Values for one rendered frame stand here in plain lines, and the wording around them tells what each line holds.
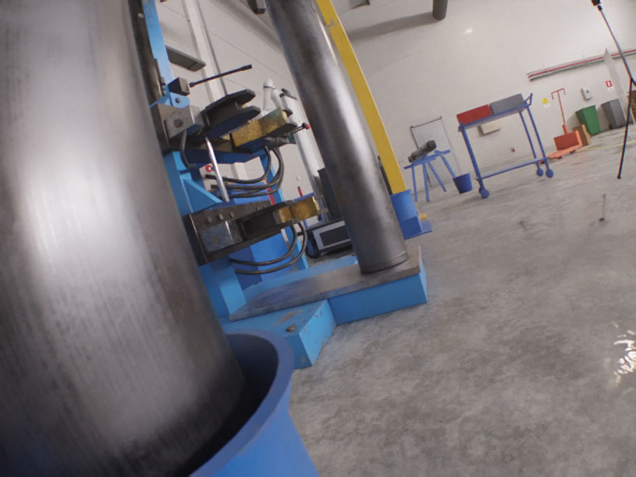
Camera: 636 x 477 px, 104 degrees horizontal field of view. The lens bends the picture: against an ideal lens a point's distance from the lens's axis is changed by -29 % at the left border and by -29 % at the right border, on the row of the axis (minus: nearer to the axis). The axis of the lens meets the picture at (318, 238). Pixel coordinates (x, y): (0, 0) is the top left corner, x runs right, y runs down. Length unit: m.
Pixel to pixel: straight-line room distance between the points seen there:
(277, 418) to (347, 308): 1.20
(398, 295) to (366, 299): 0.13
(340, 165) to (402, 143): 10.87
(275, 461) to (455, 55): 12.94
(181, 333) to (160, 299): 0.02
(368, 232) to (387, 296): 0.26
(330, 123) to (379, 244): 0.51
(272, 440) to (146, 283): 0.10
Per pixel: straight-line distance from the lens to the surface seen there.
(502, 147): 12.56
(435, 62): 12.84
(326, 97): 1.41
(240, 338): 0.31
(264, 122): 1.79
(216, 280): 1.71
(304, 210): 1.69
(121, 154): 0.19
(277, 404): 0.17
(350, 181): 1.35
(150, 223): 0.19
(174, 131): 1.40
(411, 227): 2.95
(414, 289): 1.31
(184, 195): 1.39
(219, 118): 1.45
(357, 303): 1.35
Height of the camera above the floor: 0.45
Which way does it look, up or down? 4 degrees down
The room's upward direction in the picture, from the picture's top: 19 degrees counter-clockwise
